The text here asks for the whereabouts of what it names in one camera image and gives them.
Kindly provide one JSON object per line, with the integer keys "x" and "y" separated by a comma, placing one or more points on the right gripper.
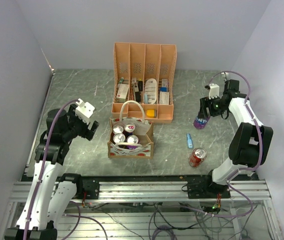
{"x": 205, "y": 102}

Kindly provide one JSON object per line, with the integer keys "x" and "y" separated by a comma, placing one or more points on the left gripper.
{"x": 86, "y": 132}

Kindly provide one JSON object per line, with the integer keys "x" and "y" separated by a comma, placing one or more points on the purple Fanta can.
{"x": 200, "y": 123}
{"x": 133, "y": 139}

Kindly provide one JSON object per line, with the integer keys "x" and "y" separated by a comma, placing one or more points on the black and yellow can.
{"x": 119, "y": 138}

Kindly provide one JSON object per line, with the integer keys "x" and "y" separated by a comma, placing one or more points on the Red Bull can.
{"x": 130, "y": 128}

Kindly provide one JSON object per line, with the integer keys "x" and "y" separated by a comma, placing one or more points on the red cola can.
{"x": 197, "y": 156}

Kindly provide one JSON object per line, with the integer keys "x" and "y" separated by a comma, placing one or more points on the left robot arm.
{"x": 44, "y": 207}

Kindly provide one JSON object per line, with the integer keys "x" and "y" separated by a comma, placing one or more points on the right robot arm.
{"x": 250, "y": 145}

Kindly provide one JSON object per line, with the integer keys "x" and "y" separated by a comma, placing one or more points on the small blue tube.
{"x": 189, "y": 141}

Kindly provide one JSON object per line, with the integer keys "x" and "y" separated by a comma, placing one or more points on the yellow tape measure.
{"x": 151, "y": 113}

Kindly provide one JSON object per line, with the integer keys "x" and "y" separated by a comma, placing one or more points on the red and white box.
{"x": 122, "y": 93}

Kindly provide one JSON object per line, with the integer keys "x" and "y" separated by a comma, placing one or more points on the white oval pack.
{"x": 150, "y": 91}

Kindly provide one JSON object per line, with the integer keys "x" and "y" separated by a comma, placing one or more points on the black items in organizer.
{"x": 137, "y": 87}

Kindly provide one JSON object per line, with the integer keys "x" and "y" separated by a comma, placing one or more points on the peach plastic file organizer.
{"x": 145, "y": 61}

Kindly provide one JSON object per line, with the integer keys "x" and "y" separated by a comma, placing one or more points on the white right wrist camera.
{"x": 214, "y": 91}

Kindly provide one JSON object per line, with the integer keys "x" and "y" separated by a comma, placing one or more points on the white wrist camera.
{"x": 214, "y": 91}
{"x": 84, "y": 110}

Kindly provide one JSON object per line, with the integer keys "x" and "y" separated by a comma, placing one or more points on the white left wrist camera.
{"x": 84, "y": 110}

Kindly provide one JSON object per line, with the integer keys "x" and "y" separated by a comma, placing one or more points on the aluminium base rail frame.
{"x": 161, "y": 208}

